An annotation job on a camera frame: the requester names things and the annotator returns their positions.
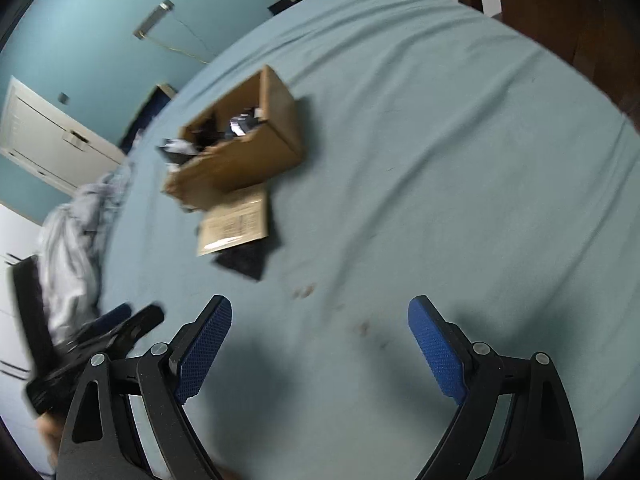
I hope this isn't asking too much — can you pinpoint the person's left hand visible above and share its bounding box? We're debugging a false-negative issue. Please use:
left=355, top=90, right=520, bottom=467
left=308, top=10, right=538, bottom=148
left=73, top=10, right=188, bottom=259
left=36, top=412, right=69, bottom=467

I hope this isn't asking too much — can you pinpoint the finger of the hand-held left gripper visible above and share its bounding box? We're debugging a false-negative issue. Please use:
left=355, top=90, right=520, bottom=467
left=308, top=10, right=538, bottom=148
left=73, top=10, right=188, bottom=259
left=75, top=302, right=134, bottom=342
left=95, top=302, right=166, bottom=358

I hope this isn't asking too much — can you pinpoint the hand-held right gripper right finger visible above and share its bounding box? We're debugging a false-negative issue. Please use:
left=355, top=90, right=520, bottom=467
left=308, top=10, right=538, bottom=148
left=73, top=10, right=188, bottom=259
left=407, top=296, right=586, bottom=480

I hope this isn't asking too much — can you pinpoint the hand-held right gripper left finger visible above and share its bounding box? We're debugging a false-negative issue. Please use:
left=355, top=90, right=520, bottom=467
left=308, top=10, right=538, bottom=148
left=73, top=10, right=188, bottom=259
left=57, top=294, right=233, bottom=480

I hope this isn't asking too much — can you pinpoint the brown wooden furniture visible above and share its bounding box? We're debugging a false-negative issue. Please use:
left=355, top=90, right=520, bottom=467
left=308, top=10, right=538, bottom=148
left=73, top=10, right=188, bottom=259
left=444, top=0, right=640, bottom=132

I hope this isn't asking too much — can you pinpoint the brown paper bag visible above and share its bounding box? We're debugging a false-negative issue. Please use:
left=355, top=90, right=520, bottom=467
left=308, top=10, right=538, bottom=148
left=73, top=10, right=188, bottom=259
left=196, top=185, right=271, bottom=259

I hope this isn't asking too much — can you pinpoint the dark blue canvas picture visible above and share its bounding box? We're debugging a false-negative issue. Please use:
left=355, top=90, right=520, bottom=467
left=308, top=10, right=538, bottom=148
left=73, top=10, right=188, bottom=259
left=120, top=84, right=179, bottom=154

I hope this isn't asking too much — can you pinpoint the brown cardboard box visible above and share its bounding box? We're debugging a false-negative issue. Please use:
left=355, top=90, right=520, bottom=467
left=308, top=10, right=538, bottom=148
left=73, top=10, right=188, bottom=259
left=162, top=65, right=307, bottom=214

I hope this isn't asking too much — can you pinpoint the black chair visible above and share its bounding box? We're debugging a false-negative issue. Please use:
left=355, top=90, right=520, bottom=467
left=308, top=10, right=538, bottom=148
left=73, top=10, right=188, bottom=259
left=10, top=255, right=57, bottom=377

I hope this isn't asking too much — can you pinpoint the pile of black snack packets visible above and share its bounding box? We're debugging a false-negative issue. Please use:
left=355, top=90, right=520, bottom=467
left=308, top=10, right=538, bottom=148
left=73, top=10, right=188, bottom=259
left=157, top=105, right=267, bottom=167

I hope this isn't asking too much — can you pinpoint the white door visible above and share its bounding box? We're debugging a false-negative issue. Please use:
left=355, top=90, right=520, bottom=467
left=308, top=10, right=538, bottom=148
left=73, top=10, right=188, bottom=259
left=0, top=76, right=126, bottom=197

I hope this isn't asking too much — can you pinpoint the crumpled grey cloth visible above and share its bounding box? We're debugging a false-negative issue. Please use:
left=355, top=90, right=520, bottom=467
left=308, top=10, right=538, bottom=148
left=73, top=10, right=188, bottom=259
left=37, top=160, right=137, bottom=345

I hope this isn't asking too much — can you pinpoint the metal wall light fixture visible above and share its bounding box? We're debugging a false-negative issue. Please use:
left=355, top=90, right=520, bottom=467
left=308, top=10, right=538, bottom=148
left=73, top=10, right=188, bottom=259
left=132, top=0, right=176, bottom=40

